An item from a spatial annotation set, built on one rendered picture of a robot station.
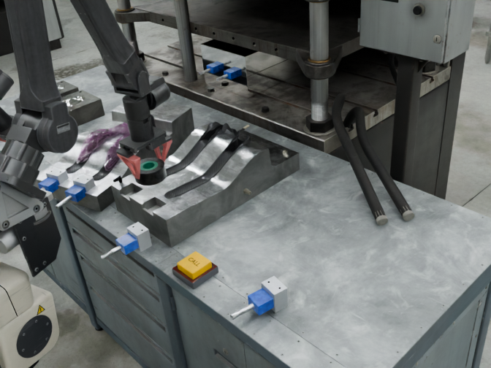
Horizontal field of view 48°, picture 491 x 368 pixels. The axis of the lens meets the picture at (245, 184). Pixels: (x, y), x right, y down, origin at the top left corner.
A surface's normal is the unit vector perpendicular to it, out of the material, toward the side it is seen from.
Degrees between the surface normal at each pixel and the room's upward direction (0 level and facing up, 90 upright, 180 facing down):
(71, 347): 0
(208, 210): 90
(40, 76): 86
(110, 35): 91
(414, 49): 90
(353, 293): 0
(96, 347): 0
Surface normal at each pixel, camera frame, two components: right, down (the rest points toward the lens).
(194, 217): 0.69, 0.34
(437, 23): -0.72, 0.42
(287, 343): -0.07, -0.84
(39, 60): 0.84, 0.22
